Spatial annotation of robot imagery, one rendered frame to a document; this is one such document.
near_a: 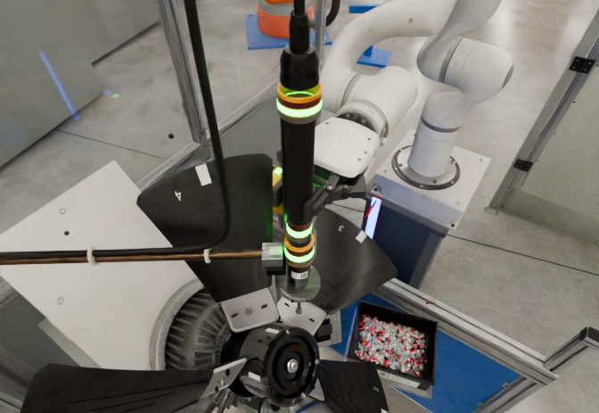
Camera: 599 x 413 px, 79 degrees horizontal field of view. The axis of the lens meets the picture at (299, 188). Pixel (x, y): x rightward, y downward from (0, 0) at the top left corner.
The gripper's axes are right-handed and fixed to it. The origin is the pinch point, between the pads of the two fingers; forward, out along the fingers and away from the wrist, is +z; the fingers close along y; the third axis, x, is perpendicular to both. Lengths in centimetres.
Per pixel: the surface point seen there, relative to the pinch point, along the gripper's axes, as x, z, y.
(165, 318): -34.2, 14.2, 21.3
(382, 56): -147, -332, 111
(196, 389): -24.5, 20.8, 4.0
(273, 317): -26.0, 5.4, 1.5
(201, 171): -6.7, -1.4, 19.4
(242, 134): -61, -64, 70
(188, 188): -8.4, 1.5, 20.1
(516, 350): -64, -36, -45
